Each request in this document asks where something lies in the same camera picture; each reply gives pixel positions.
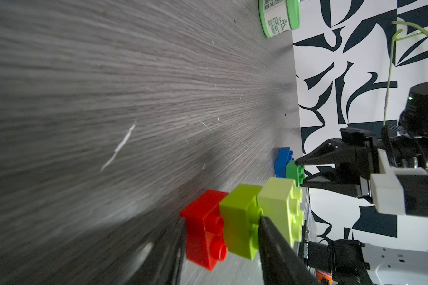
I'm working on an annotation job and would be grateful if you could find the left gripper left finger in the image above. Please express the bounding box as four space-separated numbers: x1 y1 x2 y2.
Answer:
126 218 185 285

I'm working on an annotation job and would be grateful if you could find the blue long lego brick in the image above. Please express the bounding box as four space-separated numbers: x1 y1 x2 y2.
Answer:
274 147 294 178

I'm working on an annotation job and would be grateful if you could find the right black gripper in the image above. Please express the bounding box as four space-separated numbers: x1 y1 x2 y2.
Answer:
296 127 428 198

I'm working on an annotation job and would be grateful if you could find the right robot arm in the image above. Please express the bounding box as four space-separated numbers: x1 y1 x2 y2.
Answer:
296 82 428 285

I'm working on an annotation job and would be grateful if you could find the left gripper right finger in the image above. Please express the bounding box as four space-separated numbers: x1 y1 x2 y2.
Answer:
258 216 319 285

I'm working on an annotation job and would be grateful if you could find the yellow-green lego brick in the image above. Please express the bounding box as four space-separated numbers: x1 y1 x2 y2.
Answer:
258 178 304 247

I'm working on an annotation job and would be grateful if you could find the dark green lego brick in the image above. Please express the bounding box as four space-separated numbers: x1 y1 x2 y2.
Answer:
285 160 305 187

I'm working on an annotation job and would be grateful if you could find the red lego brick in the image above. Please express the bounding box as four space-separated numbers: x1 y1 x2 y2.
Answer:
180 190 228 271

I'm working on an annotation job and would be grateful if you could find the green toy bow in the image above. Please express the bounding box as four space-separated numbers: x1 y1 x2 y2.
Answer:
382 20 428 124

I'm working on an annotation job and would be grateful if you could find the green lidded jar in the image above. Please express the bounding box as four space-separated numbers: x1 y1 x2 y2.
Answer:
258 0 300 38

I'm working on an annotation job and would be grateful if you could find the lime green lego brick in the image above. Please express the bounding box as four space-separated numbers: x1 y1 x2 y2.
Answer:
219 184 263 260

